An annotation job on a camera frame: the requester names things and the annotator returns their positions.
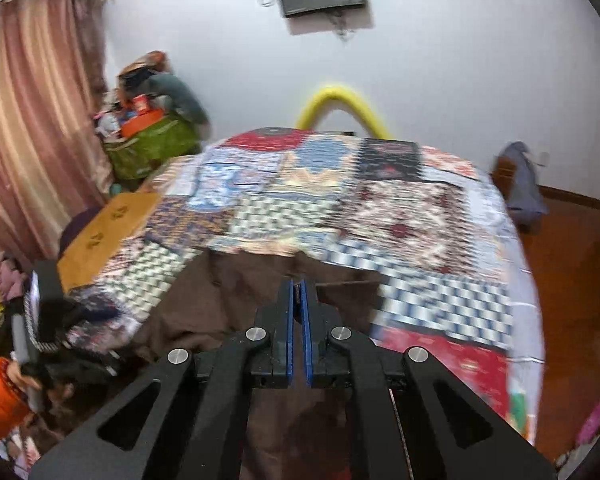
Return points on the orange box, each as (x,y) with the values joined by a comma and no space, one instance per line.
(140,122)

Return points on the yellow bamboo mat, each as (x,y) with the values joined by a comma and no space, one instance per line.
(110,230)

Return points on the pink bag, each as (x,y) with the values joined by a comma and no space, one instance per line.
(592,422)

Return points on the grey backpack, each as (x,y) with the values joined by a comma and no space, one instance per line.
(525,185)

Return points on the dark purple cloth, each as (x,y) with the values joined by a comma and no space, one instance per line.
(80,230)

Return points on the white wall socket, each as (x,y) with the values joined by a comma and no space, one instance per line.
(543,157)

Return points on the green storage bag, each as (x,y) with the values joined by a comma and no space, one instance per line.
(150,147)

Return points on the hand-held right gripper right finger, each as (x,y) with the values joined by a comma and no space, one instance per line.
(306,332)

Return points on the grey stuffed cloth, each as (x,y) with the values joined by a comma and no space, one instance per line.
(182,97)

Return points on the pink striped curtain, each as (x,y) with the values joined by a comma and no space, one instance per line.
(35,125)

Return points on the pile of mixed clothes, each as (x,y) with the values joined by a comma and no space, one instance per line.
(2,290)

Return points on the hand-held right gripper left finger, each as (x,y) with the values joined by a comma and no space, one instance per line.
(290,332)

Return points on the patchwork printed bedspread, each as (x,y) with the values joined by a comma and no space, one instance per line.
(380,210)

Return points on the yellow foam tube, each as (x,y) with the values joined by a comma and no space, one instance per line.
(330,91)

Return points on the brown patterned bag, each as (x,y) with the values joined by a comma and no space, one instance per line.
(142,62)

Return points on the red carton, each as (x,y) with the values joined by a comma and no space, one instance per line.
(140,103)

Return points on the brown garment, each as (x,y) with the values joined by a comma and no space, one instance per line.
(220,300)

